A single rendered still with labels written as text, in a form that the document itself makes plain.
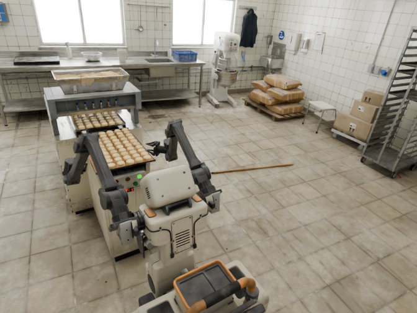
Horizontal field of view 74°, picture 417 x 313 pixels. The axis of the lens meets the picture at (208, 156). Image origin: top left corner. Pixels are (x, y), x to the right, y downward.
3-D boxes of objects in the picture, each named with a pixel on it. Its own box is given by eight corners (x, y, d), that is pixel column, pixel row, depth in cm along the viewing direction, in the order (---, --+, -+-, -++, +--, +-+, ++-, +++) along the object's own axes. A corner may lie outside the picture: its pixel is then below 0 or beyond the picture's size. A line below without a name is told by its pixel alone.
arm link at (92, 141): (77, 126, 134) (98, 125, 140) (73, 145, 142) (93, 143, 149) (108, 204, 115) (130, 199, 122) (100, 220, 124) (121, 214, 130)
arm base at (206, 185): (202, 197, 132) (223, 191, 138) (196, 182, 134) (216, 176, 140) (196, 203, 139) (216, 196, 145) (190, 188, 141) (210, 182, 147)
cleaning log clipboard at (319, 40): (321, 54, 522) (327, 31, 502) (321, 54, 521) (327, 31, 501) (311, 52, 542) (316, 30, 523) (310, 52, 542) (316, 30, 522)
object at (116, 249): (94, 213, 272) (79, 130, 228) (128, 204, 289) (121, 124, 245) (112, 266, 221) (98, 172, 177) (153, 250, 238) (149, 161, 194)
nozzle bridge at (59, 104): (51, 125, 245) (43, 87, 229) (131, 115, 280) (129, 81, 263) (55, 140, 221) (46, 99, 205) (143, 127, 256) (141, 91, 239)
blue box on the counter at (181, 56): (178, 61, 515) (179, 53, 508) (172, 58, 537) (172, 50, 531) (197, 61, 533) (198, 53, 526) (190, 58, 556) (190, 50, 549)
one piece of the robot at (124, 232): (134, 242, 117) (131, 220, 113) (123, 246, 115) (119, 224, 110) (127, 230, 125) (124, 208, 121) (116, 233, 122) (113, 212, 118)
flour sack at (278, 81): (260, 82, 565) (262, 73, 557) (275, 80, 586) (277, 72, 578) (286, 92, 514) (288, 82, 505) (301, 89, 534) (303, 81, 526)
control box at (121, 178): (110, 194, 190) (108, 177, 183) (143, 185, 201) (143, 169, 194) (111, 197, 187) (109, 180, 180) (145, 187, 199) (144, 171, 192)
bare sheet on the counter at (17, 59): (13, 62, 401) (13, 61, 400) (15, 56, 431) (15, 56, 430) (59, 61, 426) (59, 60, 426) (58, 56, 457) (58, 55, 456)
